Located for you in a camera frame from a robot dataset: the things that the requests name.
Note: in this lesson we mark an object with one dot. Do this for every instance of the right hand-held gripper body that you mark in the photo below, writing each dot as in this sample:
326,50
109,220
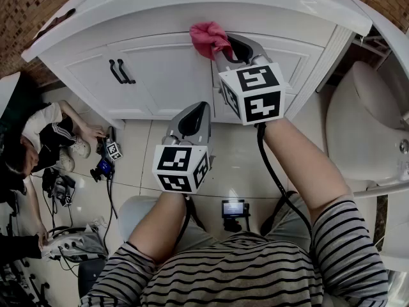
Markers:
262,89

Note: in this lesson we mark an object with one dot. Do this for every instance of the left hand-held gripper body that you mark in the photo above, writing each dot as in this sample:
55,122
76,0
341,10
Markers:
179,168

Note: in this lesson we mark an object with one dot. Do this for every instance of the tall white drawer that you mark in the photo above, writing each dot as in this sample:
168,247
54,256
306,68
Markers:
287,59

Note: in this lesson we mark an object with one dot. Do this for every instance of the pink cloth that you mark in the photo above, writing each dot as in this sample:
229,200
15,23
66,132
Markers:
207,38

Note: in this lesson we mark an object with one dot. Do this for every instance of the person's left forearm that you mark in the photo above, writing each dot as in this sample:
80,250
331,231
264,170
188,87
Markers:
156,225

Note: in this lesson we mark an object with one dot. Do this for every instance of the person's right forearm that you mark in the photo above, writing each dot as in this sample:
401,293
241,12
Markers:
300,165

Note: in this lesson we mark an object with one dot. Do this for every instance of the person's light trousers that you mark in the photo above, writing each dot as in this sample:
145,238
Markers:
137,216

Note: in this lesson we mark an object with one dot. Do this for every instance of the small black monitor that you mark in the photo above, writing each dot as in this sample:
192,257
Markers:
232,208

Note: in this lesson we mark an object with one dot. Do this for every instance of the spare hand-held gripper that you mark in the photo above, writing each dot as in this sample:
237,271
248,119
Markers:
112,149

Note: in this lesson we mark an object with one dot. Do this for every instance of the small blue-screen monitor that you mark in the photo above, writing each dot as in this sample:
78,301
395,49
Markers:
103,165

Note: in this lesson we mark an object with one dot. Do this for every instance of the white cabinet door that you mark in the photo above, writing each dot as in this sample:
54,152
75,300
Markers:
92,88
166,75

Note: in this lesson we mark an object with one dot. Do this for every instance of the white toilet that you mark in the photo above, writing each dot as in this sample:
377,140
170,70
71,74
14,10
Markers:
361,123

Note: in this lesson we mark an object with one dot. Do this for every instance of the person's striped shirt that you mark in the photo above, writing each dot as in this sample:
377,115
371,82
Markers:
239,273

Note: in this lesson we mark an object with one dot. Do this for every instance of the metal rack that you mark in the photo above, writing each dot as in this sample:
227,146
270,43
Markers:
375,45

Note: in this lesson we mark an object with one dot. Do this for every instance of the white vanity cabinet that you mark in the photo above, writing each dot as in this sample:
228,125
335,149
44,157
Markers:
159,14

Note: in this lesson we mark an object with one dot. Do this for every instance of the grey equipment bag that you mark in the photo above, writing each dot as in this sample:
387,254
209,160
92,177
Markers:
76,245

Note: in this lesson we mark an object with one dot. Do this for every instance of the white pipe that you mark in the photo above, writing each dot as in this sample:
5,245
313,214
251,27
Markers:
383,189

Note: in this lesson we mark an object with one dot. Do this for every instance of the dark red rag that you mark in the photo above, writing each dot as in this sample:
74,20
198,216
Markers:
56,22

